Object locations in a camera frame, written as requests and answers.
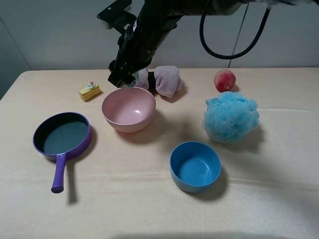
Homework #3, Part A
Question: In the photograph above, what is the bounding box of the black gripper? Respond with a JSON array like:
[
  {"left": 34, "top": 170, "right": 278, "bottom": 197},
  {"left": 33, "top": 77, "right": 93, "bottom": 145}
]
[{"left": 108, "top": 0, "right": 182, "bottom": 88}]

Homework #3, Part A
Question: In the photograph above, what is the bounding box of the small tin can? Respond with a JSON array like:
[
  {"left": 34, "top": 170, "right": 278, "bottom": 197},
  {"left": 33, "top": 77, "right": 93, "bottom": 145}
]
[{"left": 127, "top": 72, "right": 139, "bottom": 87}]

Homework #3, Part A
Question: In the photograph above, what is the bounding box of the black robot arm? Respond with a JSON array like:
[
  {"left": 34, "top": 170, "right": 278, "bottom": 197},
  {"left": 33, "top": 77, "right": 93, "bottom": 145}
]
[{"left": 97, "top": 0, "right": 302, "bottom": 88}]

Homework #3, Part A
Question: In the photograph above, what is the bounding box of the yellow toy cake slice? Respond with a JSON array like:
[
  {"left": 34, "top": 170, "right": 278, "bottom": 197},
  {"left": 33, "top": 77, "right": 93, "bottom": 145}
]
[{"left": 78, "top": 82, "right": 101, "bottom": 102}]

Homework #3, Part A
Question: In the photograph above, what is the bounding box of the pink plastic bowl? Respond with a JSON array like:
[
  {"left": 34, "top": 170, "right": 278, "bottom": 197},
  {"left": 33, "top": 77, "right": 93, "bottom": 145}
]
[{"left": 102, "top": 87, "right": 156, "bottom": 133}]

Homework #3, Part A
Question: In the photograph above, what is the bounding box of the rolled pink towel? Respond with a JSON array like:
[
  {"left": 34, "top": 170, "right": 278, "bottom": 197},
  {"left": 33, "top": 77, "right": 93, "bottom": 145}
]
[{"left": 135, "top": 66, "right": 183, "bottom": 98}]

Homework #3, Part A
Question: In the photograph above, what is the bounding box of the purple frying pan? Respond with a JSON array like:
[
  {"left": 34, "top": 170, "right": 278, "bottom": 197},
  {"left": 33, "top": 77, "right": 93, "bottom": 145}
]
[{"left": 33, "top": 112, "right": 92, "bottom": 194}]

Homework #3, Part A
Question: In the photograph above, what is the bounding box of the red peach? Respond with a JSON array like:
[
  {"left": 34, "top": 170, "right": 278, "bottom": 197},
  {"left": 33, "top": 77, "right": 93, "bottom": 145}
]
[{"left": 213, "top": 69, "right": 236, "bottom": 93}]

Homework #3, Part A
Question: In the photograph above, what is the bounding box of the blue mesh bath sponge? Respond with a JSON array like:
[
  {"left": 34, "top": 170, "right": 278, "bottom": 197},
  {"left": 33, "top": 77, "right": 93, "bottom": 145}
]
[{"left": 201, "top": 91, "right": 259, "bottom": 143}]

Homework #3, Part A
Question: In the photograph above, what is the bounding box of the blue plastic bowl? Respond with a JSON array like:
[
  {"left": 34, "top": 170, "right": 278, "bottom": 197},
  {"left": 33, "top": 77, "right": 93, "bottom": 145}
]
[{"left": 169, "top": 141, "right": 221, "bottom": 193}]

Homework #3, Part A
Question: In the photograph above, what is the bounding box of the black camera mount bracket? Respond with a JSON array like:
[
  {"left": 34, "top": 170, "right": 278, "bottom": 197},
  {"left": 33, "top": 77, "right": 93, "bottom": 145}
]
[{"left": 97, "top": 0, "right": 137, "bottom": 34}]

